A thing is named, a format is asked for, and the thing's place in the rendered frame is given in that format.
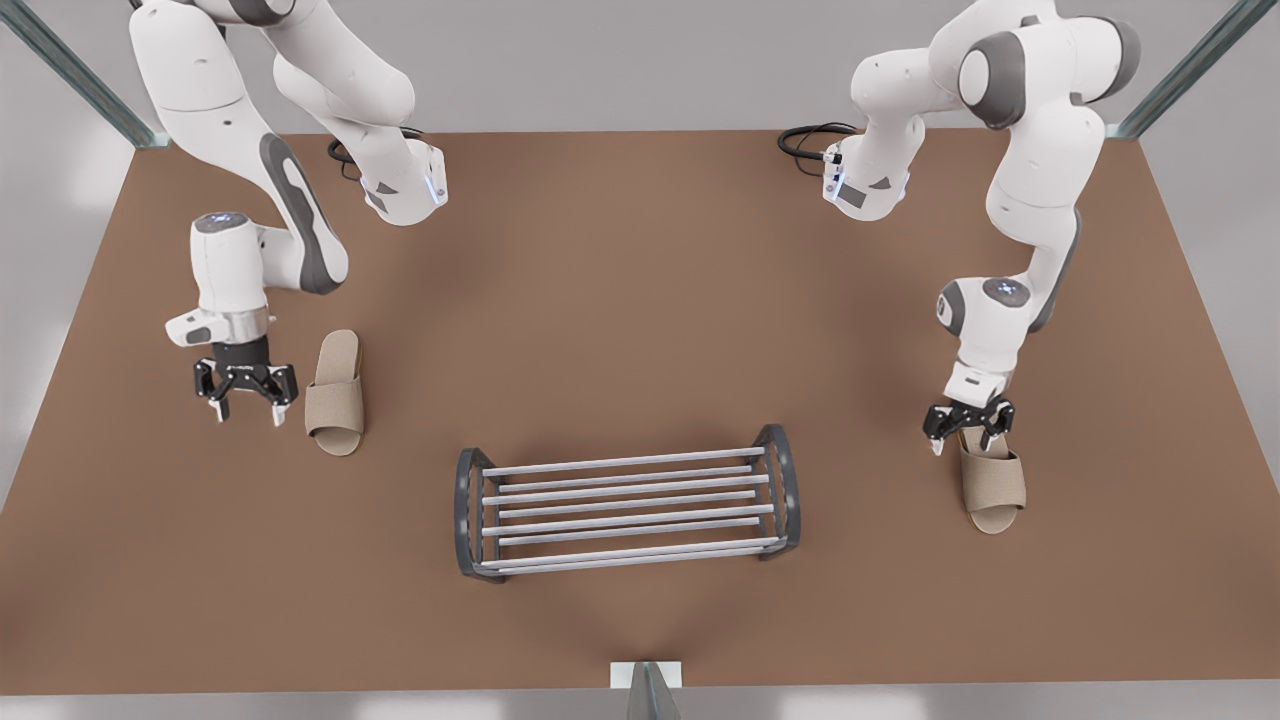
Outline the beige slipper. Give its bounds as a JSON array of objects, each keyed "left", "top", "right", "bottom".
[
  {"left": 304, "top": 329, "right": 365, "bottom": 458},
  {"left": 956, "top": 427, "right": 1028, "bottom": 535}
]

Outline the silver frame post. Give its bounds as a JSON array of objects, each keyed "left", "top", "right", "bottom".
[
  {"left": 610, "top": 660, "right": 685, "bottom": 720},
  {"left": 0, "top": 0, "right": 171, "bottom": 150},
  {"left": 1106, "top": 0, "right": 1280, "bottom": 141}
]

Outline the beige left slipper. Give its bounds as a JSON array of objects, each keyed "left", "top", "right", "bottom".
[{"left": 956, "top": 427, "right": 1028, "bottom": 535}]

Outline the beige right slipper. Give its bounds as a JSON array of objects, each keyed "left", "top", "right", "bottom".
[{"left": 304, "top": 329, "right": 365, "bottom": 458}]

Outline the grey metal shoe rack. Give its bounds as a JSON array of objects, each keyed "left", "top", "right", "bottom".
[{"left": 454, "top": 424, "right": 803, "bottom": 584}]

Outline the black cable loop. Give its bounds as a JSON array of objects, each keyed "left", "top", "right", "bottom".
[
  {"left": 777, "top": 122, "right": 861, "bottom": 179},
  {"left": 327, "top": 126, "right": 425, "bottom": 183}
]

